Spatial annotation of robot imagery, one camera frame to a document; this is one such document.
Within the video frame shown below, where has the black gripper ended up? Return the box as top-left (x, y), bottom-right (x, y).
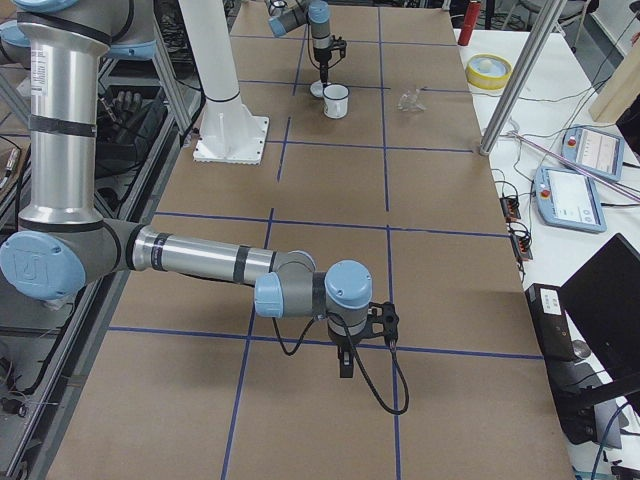
top-left (331, 331), bottom-right (355, 378)
top-left (313, 47), bottom-right (332, 85)

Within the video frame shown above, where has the white cup lid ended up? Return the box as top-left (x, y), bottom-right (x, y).
top-left (309, 80), bottom-right (325, 99)

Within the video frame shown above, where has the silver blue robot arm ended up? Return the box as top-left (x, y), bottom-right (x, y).
top-left (265, 0), bottom-right (336, 87)
top-left (1, 1), bottom-right (373, 378)

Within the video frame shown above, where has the white enamel cup blue rim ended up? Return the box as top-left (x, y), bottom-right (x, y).
top-left (323, 84), bottom-right (350, 119)

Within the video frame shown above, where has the brown paper table cover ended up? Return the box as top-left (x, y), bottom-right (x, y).
top-left (48, 2), bottom-right (572, 479)

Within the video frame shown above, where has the red bottle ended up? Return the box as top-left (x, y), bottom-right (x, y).
top-left (457, 0), bottom-right (482, 46)

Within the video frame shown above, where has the yellow tape roll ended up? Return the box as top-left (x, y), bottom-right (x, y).
top-left (465, 54), bottom-right (513, 91)

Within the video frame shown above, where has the orange black connector board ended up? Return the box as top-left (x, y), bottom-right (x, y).
top-left (500, 196), bottom-right (521, 222)

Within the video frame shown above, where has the black computer box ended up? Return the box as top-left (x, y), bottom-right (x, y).
top-left (526, 283), bottom-right (622, 449)

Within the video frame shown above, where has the black laptop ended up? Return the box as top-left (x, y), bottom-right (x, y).
top-left (560, 233), bottom-right (639, 378)

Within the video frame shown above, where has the near blue teach pendant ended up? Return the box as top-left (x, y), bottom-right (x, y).
top-left (534, 166), bottom-right (607, 233)

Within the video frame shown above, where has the blue teach pendant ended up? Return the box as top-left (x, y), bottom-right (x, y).
top-left (534, 166), bottom-right (607, 233)
top-left (561, 125), bottom-right (624, 181)

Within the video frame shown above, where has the far blue teach pendant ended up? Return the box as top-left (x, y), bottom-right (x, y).
top-left (561, 125), bottom-right (624, 181)

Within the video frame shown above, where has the wooden board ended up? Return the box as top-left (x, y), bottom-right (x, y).
top-left (589, 33), bottom-right (639, 123)

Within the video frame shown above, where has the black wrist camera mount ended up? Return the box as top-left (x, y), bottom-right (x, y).
top-left (362, 301), bottom-right (399, 351)

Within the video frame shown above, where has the black camera cable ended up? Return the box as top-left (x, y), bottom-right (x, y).
top-left (272, 312), bottom-right (410, 416)

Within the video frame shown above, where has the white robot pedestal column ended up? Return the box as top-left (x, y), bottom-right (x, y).
top-left (179, 0), bottom-right (269, 165)

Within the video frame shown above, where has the aluminium frame post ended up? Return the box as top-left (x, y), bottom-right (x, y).
top-left (479, 0), bottom-right (567, 156)

